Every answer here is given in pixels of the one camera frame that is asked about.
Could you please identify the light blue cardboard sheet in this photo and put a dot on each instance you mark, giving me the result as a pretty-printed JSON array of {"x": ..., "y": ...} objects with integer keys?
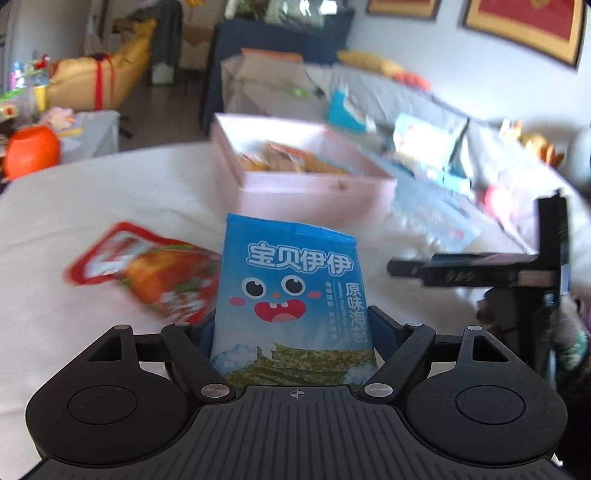
[{"x": 429, "y": 217}]

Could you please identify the orange pumpkin bucket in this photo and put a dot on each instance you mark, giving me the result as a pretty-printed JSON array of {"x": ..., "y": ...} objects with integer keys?
[{"x": 32, "y": 152}]

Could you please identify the yellow plush toy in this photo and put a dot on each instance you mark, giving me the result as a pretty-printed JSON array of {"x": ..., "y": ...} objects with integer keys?
[{"x": 545, "y": 147}]

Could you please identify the yellow bean bag sofa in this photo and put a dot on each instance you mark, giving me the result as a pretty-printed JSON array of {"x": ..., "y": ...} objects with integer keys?
[{"x": 106, "y": 74}]

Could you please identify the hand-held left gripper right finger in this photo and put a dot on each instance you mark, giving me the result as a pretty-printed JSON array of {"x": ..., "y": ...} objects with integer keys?
[{"x": 385, "y": 337}]

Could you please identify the orange cushion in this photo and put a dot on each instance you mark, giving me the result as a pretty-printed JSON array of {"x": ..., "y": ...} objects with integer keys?
[{"x": 413, "y": 81}]

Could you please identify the red and white snack packet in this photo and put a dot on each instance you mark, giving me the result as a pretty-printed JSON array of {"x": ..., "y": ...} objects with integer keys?
[{"x": 318, "y": 164}]

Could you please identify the large framed picture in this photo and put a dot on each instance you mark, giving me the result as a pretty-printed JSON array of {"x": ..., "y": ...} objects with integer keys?
[{"x": 526, "y": 27}]

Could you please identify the small green toy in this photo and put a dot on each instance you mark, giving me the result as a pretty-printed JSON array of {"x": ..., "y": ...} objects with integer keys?
[{"x": 299, "y": 92}]

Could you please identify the yellow cushion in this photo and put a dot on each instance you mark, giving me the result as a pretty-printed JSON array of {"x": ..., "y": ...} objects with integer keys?
[{"x": 369, "y": 62}]

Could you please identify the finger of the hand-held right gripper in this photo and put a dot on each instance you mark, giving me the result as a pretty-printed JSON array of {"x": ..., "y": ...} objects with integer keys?
[{"x": 461, "y": 272}]

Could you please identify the dark hanging jacket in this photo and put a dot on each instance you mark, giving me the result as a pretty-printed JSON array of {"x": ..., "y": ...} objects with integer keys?
[{"x": 166, "y": 32}]

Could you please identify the large red snack packet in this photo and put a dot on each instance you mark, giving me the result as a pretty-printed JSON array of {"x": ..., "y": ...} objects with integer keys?
[{"x": 152, "y": 272}]

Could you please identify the pink plush toy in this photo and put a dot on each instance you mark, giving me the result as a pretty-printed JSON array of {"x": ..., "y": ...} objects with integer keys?
[{"x": 57, "y": 117}]

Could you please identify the dark blue cabinet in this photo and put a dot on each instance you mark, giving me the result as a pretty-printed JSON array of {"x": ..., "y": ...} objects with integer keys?
[{"x": 277, "y": 39}]

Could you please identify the white woven tablecloth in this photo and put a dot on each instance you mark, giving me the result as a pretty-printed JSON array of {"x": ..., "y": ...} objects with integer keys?
[{"x": 92, "y": 194}]

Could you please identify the pink cardboard box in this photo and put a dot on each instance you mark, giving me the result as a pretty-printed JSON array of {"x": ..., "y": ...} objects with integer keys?
[{"x": 314, "y": 198}]

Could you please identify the yellow snack packet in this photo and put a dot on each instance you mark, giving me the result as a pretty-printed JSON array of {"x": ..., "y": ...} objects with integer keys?
[{"x": 258, "y": 159}]

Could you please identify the colourful toy pile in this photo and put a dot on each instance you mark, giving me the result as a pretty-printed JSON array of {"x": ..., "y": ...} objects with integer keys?
[{"x": 23, "y": 83}]

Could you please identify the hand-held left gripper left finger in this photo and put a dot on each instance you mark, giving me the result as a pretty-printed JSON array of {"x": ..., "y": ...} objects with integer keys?
[{"x": 203, "y": 341}]

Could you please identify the blue cartoon-face seaweed packet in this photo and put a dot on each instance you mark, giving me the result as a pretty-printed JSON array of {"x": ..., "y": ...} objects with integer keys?
[{"x": 291, "y": 300}]

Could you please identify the small framed picture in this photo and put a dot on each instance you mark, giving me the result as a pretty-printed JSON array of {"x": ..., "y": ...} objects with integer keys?
[{"x": 401, "y": 7}]

